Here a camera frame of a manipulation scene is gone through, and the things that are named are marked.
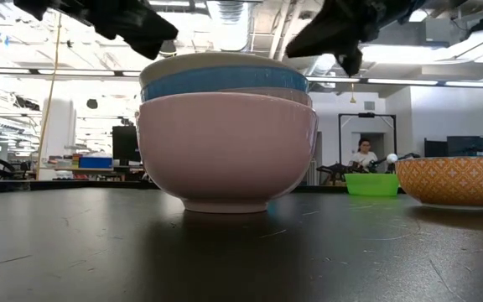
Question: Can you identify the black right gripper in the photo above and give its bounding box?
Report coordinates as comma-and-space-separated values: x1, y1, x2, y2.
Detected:
284, 0, 429, 78

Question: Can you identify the small dark monitor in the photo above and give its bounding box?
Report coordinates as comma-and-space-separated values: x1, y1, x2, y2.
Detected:
423, 138, 449, 159

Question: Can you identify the person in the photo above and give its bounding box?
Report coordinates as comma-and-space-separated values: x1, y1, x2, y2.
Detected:
347, 138, 380, 169

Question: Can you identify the blue bowl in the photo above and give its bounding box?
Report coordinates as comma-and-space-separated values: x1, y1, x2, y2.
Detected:
140, 65, 310, 103

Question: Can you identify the wide dark monitor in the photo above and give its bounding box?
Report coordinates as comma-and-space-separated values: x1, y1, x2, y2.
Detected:
446, 134, 483, 159

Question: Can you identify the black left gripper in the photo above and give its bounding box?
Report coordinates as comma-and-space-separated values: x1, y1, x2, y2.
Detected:
13, 0, 180, 61

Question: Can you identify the black metal frame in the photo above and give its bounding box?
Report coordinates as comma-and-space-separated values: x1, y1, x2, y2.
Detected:
338, 112, 398, 168

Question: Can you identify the orange patterned bowl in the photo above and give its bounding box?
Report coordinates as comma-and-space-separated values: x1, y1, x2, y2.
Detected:
395, 156, 483, 208

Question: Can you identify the white bowl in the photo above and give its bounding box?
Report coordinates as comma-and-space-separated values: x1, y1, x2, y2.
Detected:
138, 51, 305, 90

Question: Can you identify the blue storage crate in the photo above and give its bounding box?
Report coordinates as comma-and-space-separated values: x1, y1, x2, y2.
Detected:
78, 155, 114, 170

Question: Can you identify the large pink ceramic bowl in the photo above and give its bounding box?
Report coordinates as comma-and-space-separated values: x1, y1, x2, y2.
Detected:
134, 91, 319, 215

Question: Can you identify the ribbed ceiling duct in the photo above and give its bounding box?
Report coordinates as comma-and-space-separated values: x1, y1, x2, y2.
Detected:
205, 0, 252, 54

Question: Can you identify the green plastic bowl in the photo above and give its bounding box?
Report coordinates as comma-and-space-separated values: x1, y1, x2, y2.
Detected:
345, 173, 401, 197

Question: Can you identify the black computer monitor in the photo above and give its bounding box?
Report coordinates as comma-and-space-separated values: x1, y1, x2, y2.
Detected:
112, 125, 141, 163

